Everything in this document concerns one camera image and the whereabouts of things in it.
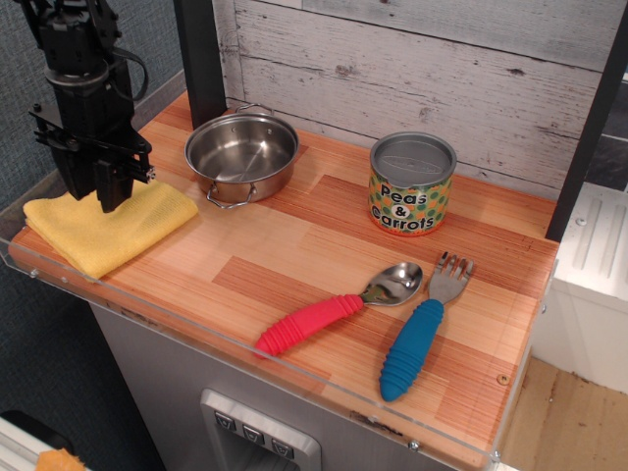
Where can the black frame post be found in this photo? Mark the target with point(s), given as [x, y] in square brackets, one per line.
[592, 130]
[201, 60]

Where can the blue handled fork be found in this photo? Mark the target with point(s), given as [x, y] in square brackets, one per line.
[408, 353]

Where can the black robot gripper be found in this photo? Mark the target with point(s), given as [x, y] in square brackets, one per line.
[94, 111]

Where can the grey toy fridge cabinet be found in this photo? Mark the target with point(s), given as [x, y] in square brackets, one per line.
[167, 371]

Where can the silver dispenser button panel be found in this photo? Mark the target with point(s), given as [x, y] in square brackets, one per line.
[245, 439]

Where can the peas and carrots can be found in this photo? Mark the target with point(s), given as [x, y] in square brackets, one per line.
[410, 182]

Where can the black right frame post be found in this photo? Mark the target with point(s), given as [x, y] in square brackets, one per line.
[592, 130]

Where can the orange object at corner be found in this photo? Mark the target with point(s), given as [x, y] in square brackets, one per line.
[58, 460]

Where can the small steel pot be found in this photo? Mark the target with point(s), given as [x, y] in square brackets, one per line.
[243, 157]

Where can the red handled spoon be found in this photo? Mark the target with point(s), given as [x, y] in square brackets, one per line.
[392, 287]

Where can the black left frame post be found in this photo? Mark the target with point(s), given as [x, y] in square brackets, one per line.
[201, 60]

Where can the clear acrylic table guard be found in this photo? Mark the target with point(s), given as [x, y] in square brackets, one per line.
[232, 273]

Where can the white cabinet with drainboard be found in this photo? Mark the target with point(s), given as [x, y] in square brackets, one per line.
[582, 326]

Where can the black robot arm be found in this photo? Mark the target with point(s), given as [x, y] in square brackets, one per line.
[79, 38]

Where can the yellow rag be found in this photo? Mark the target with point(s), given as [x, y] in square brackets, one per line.
[97, 243]

